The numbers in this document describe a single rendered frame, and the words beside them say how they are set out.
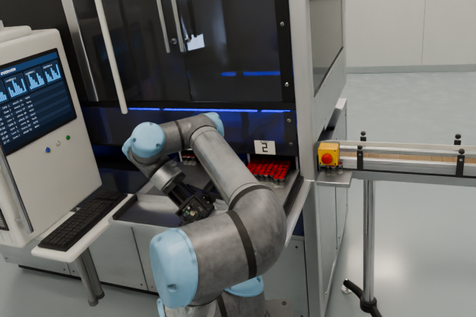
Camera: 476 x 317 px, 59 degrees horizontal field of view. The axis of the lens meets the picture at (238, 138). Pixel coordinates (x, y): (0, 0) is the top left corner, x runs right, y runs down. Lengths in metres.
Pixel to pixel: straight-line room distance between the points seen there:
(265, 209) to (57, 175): 1.33
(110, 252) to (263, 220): 1.87
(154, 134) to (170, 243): 0.36
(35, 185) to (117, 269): 0.91
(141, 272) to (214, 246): 1.82
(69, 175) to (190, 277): 1.37
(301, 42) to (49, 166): 1.11
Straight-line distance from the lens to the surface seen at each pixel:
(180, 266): 0.64
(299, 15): 1.49
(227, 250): 0.65
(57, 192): 1.92
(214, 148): 0.88
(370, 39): 6.19
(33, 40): 1.83
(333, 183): 1.69
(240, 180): 0.79
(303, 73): 1.53
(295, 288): 2.08
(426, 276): 2.65
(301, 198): 1.60
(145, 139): 0.95
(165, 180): 1.06
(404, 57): 6.23
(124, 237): 2.35
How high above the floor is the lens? 1.73
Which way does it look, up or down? 23 degrees down
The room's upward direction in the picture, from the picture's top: 7 degrees counter-clockwise
